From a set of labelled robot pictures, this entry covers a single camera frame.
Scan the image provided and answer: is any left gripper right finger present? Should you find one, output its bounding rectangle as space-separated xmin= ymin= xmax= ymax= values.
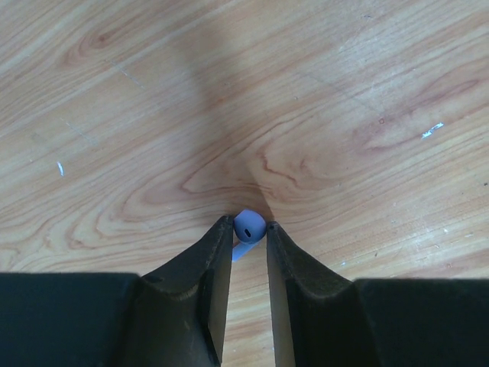
xmin=267 ymin=222 xmax=488 ymax=366

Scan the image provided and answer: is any purple earbud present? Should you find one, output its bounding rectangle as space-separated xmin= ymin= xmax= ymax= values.
xmin=232 ymin=209 xmax=267 ymax=262

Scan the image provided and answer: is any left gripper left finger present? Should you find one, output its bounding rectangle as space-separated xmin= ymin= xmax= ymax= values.
xmin=1 ymin=216 xmax=233 ymax=366

